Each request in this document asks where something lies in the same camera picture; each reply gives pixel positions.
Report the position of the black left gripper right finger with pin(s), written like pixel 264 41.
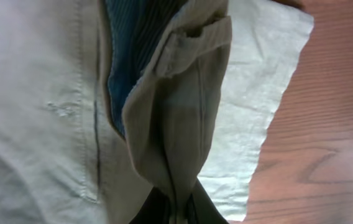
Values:
pixel 200 208

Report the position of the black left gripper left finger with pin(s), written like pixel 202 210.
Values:
pixel 155 210

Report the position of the khaki beige shorts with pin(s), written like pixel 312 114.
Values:
pixel 101 101

